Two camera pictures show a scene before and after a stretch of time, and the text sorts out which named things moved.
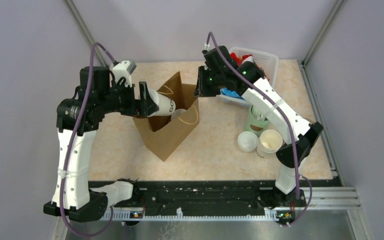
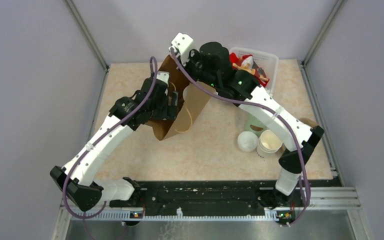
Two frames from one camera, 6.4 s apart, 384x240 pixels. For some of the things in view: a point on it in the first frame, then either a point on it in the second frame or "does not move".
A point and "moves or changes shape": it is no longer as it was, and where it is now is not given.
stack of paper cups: (270, 142) does not move
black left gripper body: (128, 105) -> (162, 110)
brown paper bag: (164, 134) moves or changes shape
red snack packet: (245, 58) does not move
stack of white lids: (247, 141) does not move
